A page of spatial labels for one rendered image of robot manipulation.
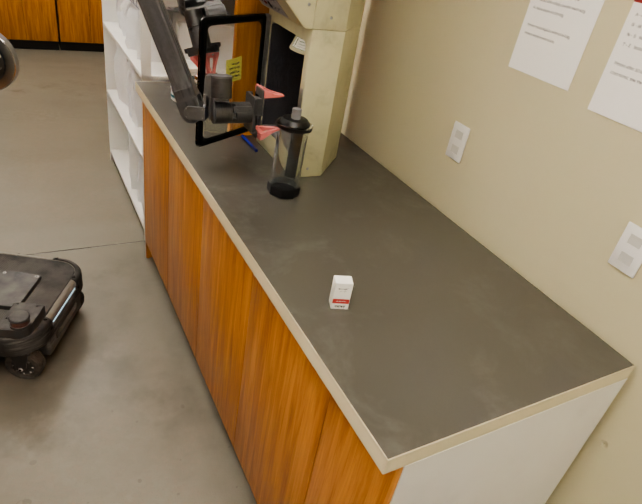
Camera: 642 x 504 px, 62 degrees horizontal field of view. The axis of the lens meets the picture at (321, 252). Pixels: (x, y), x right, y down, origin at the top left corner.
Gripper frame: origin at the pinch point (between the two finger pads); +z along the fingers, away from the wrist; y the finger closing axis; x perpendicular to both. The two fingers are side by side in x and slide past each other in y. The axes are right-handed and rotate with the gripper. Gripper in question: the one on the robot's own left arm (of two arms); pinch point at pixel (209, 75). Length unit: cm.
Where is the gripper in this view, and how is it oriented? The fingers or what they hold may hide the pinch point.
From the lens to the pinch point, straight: 184.4
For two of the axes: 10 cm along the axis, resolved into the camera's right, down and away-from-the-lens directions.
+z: 2.0, 9.2, 3.2
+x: -5.4, 3.8, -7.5
